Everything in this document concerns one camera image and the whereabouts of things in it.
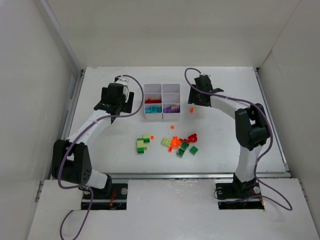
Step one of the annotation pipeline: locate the red rounded lego brick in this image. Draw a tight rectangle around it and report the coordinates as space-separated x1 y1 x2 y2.
144 98 162 104

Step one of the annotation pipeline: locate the teal rounded lego brick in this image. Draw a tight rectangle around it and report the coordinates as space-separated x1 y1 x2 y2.
151 106 162 114

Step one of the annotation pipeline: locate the purple curved lego brick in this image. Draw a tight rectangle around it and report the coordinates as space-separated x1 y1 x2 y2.
170 105 180 113

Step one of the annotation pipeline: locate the orange round lego piece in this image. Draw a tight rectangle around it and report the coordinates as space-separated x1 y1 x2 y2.
170 136 181 148

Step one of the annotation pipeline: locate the red round lego piece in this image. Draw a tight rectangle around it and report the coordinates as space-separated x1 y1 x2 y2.
187 133 198 143

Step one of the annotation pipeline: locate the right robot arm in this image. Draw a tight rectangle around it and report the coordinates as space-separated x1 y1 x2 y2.
188 74 271 200

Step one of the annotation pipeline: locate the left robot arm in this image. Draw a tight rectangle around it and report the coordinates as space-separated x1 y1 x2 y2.
51 81 134 193

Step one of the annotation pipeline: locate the left white divided container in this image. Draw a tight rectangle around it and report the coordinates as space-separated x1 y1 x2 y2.
143 83 163 121

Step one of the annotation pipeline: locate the white divided container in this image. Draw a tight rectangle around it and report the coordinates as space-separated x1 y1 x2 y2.
162 83 181 121
143 83 163 121

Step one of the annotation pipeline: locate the green and lime lego cluster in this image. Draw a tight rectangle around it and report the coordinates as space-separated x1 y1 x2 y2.
136 134 151 154

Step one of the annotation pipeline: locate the right white divided container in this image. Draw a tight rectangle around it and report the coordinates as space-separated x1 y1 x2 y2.
162 83 181 121

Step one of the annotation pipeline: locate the lime square lego brick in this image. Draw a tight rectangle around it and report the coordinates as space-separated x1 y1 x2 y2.
161 138 172 147

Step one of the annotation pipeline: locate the green lego brick lower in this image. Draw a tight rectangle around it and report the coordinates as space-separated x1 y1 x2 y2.
176 148 185 158

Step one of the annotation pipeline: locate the green lego brick right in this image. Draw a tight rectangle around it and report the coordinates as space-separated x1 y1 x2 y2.
189 146 199 156

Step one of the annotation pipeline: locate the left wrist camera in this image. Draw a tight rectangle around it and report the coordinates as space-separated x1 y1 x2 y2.
114 76 129 87

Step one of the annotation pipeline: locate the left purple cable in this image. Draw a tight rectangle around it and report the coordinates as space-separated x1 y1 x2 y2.
57 74 145 240

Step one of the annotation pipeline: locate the purple cable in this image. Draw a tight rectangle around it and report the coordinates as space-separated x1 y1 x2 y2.
184 67 293 211
57 74 145 240

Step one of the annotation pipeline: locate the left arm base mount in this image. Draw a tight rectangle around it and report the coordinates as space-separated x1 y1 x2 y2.
90 182 129 211

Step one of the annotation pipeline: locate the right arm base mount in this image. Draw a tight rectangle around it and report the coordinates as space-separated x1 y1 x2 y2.
215 180 265 210

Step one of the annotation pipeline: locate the aluminium rail front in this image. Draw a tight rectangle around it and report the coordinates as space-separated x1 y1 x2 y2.
109 171 292 180

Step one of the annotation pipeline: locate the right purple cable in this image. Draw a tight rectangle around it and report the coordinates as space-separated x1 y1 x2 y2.
184 67 293 211

